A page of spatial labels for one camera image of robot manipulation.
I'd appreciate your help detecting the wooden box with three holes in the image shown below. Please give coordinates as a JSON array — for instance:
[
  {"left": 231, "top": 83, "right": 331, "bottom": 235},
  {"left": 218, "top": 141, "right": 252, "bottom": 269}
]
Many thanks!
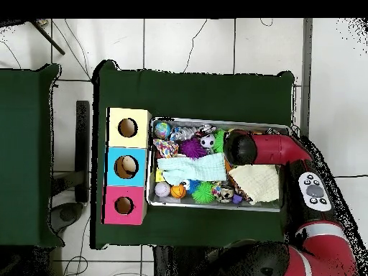
[{"left": 101, "top": 107, "right": 152, "bottom": 226}]

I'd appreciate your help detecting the shallow metal mesh bin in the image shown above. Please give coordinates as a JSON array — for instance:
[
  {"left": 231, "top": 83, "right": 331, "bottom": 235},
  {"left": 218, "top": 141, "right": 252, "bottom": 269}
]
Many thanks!
[{"left": 145, "top": 116, "right": 290, "bottom": 213}]

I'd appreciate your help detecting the purple spiky ball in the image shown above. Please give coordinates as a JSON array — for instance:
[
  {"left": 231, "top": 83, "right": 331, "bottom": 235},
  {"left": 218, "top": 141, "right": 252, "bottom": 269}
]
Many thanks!
[{"left": 179, "top": 137, "right": 208, "bottom": 160}]

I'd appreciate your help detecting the colourful heart print cloth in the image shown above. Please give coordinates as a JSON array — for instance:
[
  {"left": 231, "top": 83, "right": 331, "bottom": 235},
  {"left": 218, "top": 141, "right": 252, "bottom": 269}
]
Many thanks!
[{"left": 152, "top": 138, "right": 180, "bottom": 159}]

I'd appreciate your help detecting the silver toy robot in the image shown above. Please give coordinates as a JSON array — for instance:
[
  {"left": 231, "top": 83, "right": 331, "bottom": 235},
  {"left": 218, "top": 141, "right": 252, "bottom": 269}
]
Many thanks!
[{"left": 169, "top": 126, "right": 199, "bottom": 142}]

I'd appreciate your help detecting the mint green waffle cloth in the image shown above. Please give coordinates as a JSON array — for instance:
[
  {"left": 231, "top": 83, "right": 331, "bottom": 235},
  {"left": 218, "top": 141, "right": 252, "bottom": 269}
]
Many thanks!
[{"left": 157, "top": 152, "right": 228, "bottom": 186}]

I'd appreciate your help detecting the globe print ball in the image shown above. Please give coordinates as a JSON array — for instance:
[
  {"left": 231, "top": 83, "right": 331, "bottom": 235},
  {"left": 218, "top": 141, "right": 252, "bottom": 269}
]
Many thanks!
[{"left": 154, "top": 121, "right": 173, "bottom": 140}]

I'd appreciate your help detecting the green spiky ball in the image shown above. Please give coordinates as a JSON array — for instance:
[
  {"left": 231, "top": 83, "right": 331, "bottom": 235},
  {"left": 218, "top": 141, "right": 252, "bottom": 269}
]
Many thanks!
[{"left": 213, "top": 129, "right": 227, "bottom": 154}]

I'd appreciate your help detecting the white baseball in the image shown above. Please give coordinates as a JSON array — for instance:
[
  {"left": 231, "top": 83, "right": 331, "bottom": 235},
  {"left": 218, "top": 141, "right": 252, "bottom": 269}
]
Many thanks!
[{"left": 154, "top": 181, "right": 172, "bottom": 198}]

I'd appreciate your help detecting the dark green table cloth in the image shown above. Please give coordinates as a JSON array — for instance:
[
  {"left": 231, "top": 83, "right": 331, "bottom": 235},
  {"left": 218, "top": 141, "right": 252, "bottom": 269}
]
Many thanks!
[
  {"left": 0, "top": 63, "right": 65, "bottom": 249},
  {"left": 90, "top": 59, "right": 295, "bottom": 250}
]

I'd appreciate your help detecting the cream waffle cloth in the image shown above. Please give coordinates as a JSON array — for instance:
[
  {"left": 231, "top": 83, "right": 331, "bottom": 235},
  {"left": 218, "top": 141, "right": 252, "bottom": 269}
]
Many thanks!
[{"left": 228, "top": 164, "right": 280, "bottom": 206}]

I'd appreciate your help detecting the black upright panel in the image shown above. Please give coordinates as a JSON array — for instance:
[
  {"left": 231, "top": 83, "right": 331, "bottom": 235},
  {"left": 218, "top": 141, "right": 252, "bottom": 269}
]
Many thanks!
[{"left": 74, "top": 100, "right": 91, "bottom": 203}]

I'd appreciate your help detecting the grey round chair base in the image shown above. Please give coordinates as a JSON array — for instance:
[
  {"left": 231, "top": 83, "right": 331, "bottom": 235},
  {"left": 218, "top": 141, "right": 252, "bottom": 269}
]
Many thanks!
[{"left": 49, "top": 201, "right": 85, "bottom": 234}]

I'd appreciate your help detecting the black slanted rod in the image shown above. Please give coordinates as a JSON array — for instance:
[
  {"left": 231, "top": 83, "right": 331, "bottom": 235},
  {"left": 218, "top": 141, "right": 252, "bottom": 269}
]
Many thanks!
[{"left": 28, "top": 19, "right": 66, "bottom": 56}]

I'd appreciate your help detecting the black cable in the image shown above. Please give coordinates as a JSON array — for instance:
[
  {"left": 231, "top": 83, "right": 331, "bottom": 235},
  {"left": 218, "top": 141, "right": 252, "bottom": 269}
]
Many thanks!
[{"left": 333, "top": 173, "right": 368, "bottom": 179}]

